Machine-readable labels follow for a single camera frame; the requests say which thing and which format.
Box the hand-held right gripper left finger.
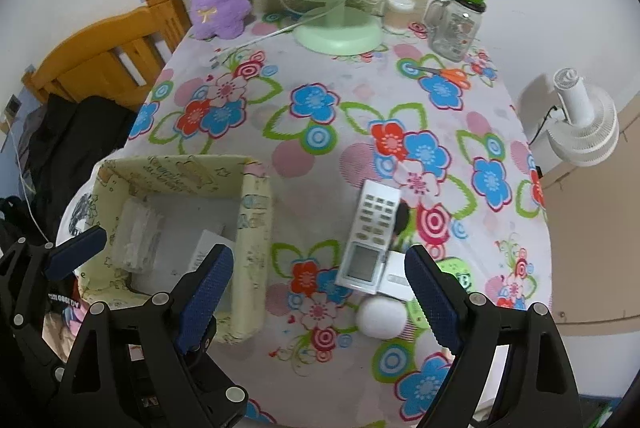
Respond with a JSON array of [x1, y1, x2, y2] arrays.
[[59, 244, 248, 428]]

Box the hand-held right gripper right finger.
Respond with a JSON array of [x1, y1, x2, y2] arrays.
[[404, 245, 583, 428]]

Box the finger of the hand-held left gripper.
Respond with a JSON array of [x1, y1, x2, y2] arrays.
[[0, 227, 107, 376]]

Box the green perforated case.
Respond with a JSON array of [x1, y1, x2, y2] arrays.
[[405, 258, 473, 329]]

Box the small white labelled box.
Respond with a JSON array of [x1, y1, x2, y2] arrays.
[[377, 251, 418, 301]]

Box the white ball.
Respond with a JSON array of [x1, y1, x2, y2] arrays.
[[356, 295, 407, 339]]

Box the yellow printed storage box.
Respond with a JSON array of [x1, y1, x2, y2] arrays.
[[75, 154, 273, 344]]

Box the white remote control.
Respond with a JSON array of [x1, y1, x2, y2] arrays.
[[335, 179, 402, 295]]

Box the white printed plastic bag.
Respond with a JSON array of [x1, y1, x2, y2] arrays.
[[55, 193, 96, 249]]

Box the plain white box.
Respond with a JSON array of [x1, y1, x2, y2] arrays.
[[170, 229, 236, 289]]

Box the clear plastic packet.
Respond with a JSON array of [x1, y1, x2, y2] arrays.
[[111, 198, 166, 271]]

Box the pink printed bag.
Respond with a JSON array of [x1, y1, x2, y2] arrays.
[[44, 291, 93, 349]]

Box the black key fob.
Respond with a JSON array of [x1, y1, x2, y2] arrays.
[[395, 203, 412, 239]]

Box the black clothing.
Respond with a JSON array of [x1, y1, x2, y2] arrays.
[[22, 93, 138, 229]]

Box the brown cardboard panel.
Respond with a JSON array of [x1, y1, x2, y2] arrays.
[[542, 83, 640, 404]]

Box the wooden chair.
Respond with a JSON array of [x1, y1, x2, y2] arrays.
[[21, 0, 193, 111]]

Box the white circulator fan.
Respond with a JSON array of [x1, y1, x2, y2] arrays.
[[517, 67, 621, 168]]

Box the glass mug jar green lid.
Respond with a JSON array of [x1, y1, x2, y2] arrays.
[[424, 0, 492, 62]]

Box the round white lidded container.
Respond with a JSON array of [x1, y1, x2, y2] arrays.
[[382, 0, 416, 34]]

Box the thin white cord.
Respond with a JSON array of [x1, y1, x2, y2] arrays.
[[10, 128, 51, 240]]

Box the black fan power cable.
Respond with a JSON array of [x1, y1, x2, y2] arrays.
[[527, 106, 563, 144]]

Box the orange handled scissors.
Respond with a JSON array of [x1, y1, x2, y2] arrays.
[[407, 63, 471, 82]]

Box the white fan power cable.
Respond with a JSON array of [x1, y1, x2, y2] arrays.
[[220, 0, 331, 54]]

